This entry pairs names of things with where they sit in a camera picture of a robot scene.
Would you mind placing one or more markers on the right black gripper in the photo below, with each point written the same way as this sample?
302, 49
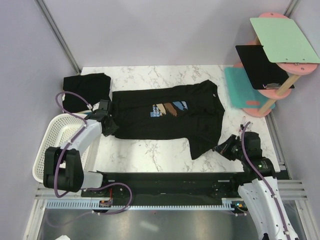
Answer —
223, 148

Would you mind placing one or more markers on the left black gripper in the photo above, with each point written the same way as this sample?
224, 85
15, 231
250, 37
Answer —
112, 129

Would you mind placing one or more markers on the black printed t shirt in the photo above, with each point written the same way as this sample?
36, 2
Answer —
192, 111

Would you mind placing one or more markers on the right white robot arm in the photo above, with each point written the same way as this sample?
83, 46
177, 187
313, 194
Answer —
258, 187

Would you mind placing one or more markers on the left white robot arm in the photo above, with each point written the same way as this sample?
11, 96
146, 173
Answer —
63, 168

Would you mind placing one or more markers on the folded black t shirt stack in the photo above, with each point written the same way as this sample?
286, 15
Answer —
92, 87

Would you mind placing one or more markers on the white perforated laundry basket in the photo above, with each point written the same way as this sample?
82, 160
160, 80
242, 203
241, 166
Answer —
60, 129

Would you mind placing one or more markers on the teal mat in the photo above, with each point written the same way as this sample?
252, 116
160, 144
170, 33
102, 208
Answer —
241, 93

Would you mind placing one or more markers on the black clipboard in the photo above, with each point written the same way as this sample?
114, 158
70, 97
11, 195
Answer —
262, 73

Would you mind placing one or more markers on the green clipboard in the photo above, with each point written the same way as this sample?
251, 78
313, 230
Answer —
283, 41

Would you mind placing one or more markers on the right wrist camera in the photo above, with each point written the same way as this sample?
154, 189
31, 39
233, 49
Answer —
252, 144

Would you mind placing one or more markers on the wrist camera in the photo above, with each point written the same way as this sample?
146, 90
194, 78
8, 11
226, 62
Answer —
252, 144
105, 105

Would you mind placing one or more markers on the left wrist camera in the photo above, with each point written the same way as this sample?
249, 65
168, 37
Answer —
105, 105

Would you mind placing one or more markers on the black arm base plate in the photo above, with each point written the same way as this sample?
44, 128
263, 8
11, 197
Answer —
213, 185

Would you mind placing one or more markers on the light blue cable duct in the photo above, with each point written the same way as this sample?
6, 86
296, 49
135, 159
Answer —
99, 205

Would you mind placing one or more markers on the aluminium frame rail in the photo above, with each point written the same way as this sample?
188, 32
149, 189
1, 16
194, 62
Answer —
58, 35

